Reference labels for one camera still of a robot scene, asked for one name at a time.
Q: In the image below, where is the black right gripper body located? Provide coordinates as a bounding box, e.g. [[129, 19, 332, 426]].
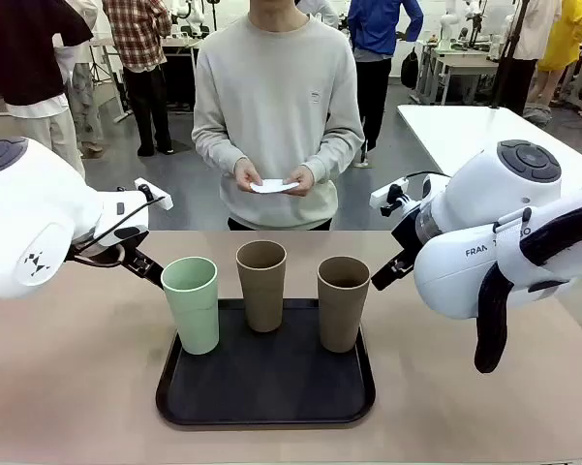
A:
[[390, 212, 420, 265]]

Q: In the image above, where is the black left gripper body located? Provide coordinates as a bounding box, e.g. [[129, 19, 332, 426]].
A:
[[110, 225, 150, 267]]

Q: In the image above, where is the brown tall cup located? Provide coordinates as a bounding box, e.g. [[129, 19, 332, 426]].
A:
[[317, 256, 372, 354], [235, 240, 289, 333]]

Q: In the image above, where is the pale green tall cup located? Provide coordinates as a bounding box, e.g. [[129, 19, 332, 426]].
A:
[[160, 257, 220, 357]]

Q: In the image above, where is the white scalloped paper coaster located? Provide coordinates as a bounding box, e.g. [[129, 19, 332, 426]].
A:
[[249, 177, 301, 196]]

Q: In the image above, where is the person's left forearm beige sleeve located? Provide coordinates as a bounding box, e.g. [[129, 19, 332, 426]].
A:
[[299, 128, 367, 184]]

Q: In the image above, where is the person's right forearm beige sleeve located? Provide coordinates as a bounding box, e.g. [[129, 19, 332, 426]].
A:
[[192, 128, 251, 176]]

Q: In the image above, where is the person's left hand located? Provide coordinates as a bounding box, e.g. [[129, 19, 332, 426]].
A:
[[283, 164, 317, 199]]

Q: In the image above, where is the person's right hand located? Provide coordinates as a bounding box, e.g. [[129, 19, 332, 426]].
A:
[[231, 157, 272, 193]]

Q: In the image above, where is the large white table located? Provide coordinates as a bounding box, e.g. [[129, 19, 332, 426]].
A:
[[396, 104, 582, 188]]

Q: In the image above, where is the person in grey patterned trousers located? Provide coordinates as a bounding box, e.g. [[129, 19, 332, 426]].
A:
[[52, 0, 107, 160]]

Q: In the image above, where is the black plastic tray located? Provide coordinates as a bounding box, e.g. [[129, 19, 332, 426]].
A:
[[155, 297, 377, 427]]

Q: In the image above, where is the black hanging bag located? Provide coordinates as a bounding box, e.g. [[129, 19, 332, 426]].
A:
[[399, 46, 420, 90]]

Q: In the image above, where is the grey background desk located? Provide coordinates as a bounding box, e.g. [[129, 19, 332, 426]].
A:
[[415, 41, 500, 106]]

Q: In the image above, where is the person in beige sweater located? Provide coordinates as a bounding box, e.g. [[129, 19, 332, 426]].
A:
[[191, 0, 367, 232]]

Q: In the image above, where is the white background desk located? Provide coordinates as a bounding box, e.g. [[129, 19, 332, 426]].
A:
[[89, 36, 202, 122]]

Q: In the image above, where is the person in plaid shirt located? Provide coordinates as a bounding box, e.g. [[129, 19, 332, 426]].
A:
[[101, 0, 175, 157]]

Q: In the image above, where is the person in blue jacket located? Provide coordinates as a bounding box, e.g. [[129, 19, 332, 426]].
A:
[[347, 0, 425, 169]]

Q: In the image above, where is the black tripod stand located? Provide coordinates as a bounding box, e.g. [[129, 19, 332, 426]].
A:
[[489, 0, 533, 111]]

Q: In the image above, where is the person in cream top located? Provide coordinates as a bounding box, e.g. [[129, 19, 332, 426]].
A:
[[493, 0, 563, 117]]

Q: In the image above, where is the person in yellow coat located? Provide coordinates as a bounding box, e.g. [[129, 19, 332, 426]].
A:
[[527, 0, 582, 106]]

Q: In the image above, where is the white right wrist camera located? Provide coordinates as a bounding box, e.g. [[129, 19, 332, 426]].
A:
[[370, 177, 410, 218]]

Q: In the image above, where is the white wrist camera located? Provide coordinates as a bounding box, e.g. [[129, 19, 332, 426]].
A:
[[134, 177, 173, 211], [370, 177, 410, 218]]

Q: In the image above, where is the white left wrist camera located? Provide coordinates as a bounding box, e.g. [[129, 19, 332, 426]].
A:
[[134, 177, 173, 211]]

